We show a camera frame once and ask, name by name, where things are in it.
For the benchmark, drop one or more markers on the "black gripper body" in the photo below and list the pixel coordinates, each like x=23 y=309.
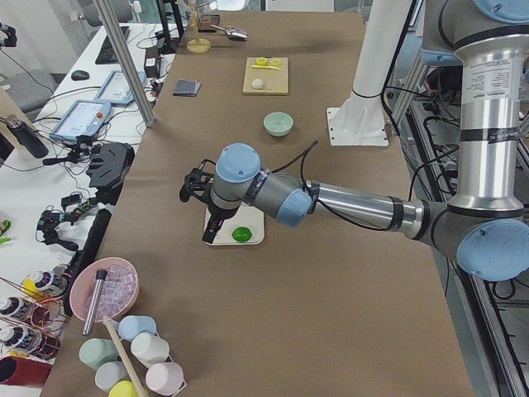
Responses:
x=217 y=213

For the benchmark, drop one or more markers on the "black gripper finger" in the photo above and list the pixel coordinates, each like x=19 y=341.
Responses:
x=218 y=228
x=209 y=230

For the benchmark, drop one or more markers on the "white steamed bun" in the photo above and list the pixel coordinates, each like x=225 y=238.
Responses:
x=257 y=84

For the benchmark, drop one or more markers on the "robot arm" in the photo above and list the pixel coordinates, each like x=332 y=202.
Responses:
x=481 y=226

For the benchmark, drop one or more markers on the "mint green bowl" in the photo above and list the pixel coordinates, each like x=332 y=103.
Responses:
x=278 y=124

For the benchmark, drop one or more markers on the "pink bowl with ice cubes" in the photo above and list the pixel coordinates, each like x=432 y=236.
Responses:
x=119 y=292

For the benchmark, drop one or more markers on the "metal tube in pink bowl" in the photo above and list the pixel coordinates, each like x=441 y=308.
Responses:
x=101 y=276

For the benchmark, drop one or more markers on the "green lime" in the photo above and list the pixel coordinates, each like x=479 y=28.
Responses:
x=241 y=234

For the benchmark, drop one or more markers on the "white rabbit tray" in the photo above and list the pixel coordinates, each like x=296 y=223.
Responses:
x=246 y=216

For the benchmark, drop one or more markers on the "folded grey cloth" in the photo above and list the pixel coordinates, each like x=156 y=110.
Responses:
x=186 y=88

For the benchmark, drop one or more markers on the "blue cup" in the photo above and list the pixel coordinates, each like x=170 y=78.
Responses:
x=133 y=325

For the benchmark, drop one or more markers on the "wooden stick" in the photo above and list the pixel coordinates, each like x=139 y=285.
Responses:
x=140 y=390

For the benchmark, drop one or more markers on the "wooden cutting board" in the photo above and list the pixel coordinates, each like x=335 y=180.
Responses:
x=275 y=82

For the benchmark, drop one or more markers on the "yellow plastic knife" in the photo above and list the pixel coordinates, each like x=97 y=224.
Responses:
x=270 y=67

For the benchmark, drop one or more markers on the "lemon slice near knife tip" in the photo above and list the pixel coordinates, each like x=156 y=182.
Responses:
x=261 y=61

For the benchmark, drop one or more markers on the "far teach pendant tablet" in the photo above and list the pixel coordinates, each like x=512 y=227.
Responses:
x=115 y=90

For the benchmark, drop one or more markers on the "teach pendant tablet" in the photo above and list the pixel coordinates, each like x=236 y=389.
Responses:
x=115 y=90
x=84 y=118

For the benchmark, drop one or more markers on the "pink cup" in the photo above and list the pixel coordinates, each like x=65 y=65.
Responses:
x=165 y=378

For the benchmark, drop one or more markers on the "near teach pendant tablet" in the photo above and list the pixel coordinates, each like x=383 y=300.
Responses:
x=84 y=118

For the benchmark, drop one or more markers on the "wooden mug tree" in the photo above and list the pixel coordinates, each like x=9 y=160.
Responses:
x=197 y=45

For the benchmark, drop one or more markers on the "green cup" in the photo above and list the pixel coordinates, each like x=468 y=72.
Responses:
x=95 y=352

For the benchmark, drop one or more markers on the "metal scoop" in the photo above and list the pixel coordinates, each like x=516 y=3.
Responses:
x=232 y=32

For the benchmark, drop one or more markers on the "grey cup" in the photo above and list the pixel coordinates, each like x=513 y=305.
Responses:
x=108 y=374

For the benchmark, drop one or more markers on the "yellow cup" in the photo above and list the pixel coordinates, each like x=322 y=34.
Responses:
x=123 y=388

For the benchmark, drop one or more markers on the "black keyboard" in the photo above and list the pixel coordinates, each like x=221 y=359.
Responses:
x=107 y=55

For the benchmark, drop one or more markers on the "black computer mouse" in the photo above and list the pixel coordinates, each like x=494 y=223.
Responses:
x=80 y=75

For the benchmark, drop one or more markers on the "black water bottle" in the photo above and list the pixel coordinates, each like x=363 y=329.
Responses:
x=26 y=136

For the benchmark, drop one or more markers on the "red cylinder can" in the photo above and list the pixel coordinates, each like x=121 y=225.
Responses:
x=24 y=372

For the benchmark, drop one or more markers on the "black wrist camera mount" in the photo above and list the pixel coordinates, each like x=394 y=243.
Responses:
x=198 y=184

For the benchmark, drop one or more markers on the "white wire cup rack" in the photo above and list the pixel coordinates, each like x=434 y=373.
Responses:
x=163 y=376

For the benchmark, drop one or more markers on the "white camera mast base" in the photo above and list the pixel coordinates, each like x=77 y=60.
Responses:
x=359 y=121

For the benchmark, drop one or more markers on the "aluminium frame post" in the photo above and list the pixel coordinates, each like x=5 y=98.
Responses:
x=109 y=20

